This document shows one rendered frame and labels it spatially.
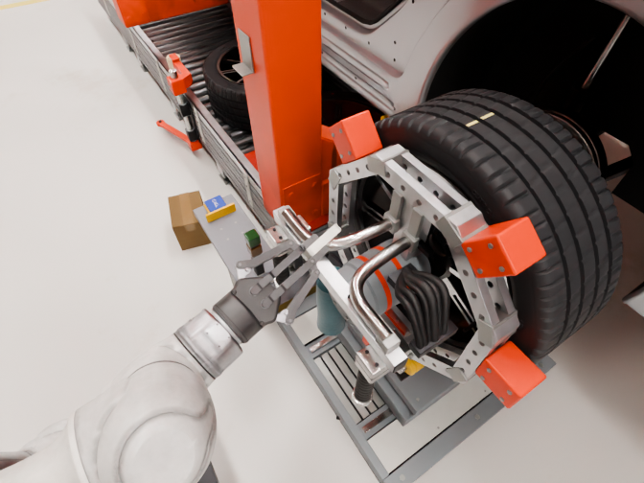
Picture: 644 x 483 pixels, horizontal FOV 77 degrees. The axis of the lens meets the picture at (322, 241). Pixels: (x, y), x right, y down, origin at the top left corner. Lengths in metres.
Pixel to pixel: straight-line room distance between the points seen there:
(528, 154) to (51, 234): 2.27
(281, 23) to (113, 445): 0.87
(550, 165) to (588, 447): 1.31
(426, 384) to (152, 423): 1.23
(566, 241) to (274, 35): 0.74
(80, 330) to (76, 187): 0.97
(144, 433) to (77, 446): 0.08
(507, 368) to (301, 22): 0.86
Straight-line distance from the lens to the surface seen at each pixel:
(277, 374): 1.75
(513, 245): 0.68
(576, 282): 0.85
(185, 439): 0.41
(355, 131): 0.90
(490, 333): 0.80
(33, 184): 2.91
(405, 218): 0.83
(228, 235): 1.57
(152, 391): 0.43
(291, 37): 1.06
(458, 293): 1.01
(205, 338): 0.59
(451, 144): 0.79
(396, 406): 1.55
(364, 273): 0.76
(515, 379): 0.87
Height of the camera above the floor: 1.63
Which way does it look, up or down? 51 degrees down
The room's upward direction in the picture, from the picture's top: straight up
